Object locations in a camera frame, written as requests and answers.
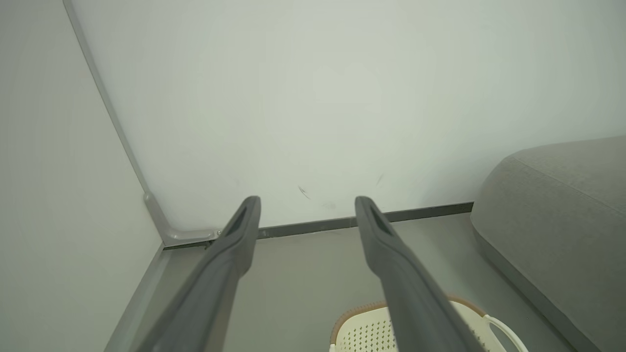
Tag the black baseboard strip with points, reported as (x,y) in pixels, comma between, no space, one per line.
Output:
(318,226)

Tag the grey fabric sofa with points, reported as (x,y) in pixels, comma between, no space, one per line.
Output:
(562,205)

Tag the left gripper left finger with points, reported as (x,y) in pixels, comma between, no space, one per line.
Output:
(215,283)

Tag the grey metal floor rail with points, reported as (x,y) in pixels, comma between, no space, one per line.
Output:
(142,293)

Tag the grey metal partition frame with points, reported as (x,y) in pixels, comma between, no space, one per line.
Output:
(181,237)

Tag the white perforated laundry basket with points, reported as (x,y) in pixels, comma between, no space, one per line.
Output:
(362,335)

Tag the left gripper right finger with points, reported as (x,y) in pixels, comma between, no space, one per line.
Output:
(406,293)

